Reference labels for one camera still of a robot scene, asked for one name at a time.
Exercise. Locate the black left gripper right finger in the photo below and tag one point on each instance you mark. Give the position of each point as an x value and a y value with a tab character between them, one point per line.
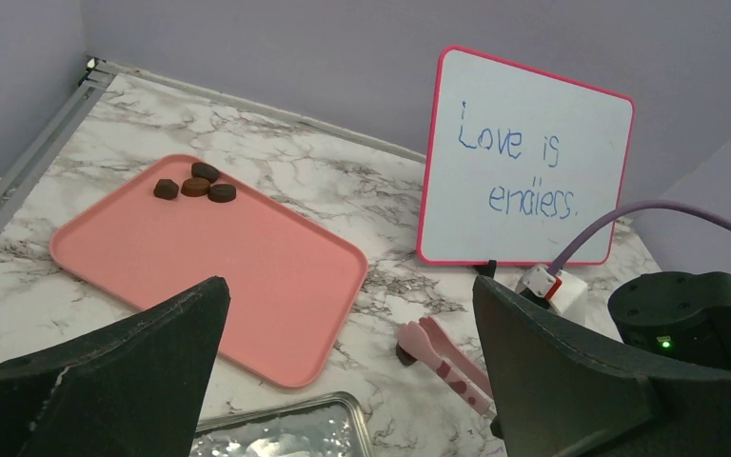
561	389

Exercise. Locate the dark chocolate piece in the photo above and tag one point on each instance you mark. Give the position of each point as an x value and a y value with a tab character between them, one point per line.
166	189

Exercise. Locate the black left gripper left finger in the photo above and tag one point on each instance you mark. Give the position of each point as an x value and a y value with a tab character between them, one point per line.
132	388

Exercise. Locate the silver tin lid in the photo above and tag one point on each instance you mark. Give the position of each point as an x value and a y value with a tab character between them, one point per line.
327	425

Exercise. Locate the pink plastic tray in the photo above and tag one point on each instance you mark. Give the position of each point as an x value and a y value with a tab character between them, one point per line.
292	283

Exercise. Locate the dark round chocolate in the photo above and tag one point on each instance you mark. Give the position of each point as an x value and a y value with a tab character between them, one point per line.
205	171

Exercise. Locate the dark oval chocolate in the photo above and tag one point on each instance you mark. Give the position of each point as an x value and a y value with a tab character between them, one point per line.
222	193

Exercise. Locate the brown round chocolate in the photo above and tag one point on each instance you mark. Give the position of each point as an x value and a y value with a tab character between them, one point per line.
195	187

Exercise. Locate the pink framed whiteboard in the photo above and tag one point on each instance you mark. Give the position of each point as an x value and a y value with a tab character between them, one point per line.
519	161

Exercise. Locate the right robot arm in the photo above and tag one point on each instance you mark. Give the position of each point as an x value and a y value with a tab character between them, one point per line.
678	315

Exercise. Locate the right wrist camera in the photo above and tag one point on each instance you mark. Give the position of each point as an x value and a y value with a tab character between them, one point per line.
561	293

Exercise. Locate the pink tongs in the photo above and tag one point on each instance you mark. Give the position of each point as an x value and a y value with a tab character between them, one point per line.
426	341

